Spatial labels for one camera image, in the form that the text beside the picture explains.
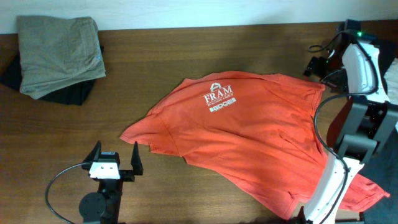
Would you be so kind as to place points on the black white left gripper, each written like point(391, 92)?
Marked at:
point(129, 175)

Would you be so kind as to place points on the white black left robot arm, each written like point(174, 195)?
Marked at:
point(103, 205)

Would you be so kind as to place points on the folded black garment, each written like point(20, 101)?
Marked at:
point(75, 94)

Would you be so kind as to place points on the folded olive green garment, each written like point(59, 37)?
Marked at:
point(56, 53)

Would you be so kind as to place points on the white cloth at right edge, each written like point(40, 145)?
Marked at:
point(391, 78)

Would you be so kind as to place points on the dark garment at right edge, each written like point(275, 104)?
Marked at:
point(382, 169)

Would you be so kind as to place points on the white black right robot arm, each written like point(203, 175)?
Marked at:
point(364, 124)

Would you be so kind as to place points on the orange printed t-shirt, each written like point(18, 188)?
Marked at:
point(255, 130)

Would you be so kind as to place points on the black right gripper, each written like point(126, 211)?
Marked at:
point(314, 68)

